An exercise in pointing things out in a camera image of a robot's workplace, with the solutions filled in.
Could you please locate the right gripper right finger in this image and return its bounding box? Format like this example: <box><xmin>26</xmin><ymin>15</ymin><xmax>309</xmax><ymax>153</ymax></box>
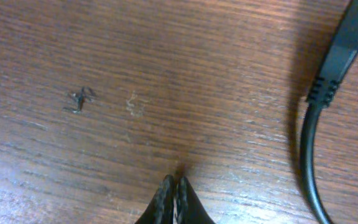
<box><xmin>176</xmin><ymin>177</ymin><xmax>214</xmax><ymax>224</ymax></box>

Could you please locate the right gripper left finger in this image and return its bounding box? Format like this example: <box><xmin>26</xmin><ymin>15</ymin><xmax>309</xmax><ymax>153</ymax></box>
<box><xmin>135</xmin><ymin>175</ymin><xmax>175</xmax><ymax>224</ymax></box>

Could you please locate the black usb cable thin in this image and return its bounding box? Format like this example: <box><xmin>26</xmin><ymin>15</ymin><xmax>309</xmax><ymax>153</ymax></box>
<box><xmin>299</xmin><ymin>0</ymin><xmax>358</xmax><ymax>224</ymax></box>

